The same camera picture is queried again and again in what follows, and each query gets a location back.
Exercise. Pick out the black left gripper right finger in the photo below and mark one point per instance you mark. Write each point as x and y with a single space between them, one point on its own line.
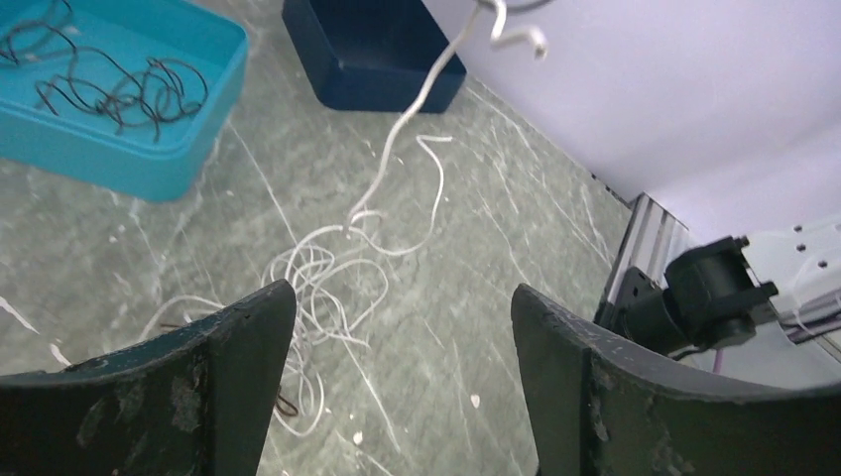
600 404

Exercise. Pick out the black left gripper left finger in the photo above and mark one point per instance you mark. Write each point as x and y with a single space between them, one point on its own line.
196 400

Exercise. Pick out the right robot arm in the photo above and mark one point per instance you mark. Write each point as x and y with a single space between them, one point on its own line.
680 301

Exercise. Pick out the teal square tray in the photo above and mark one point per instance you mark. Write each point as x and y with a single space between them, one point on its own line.
128 95

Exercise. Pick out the dark blue square tray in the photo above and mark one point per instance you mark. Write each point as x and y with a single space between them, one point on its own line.
370 56

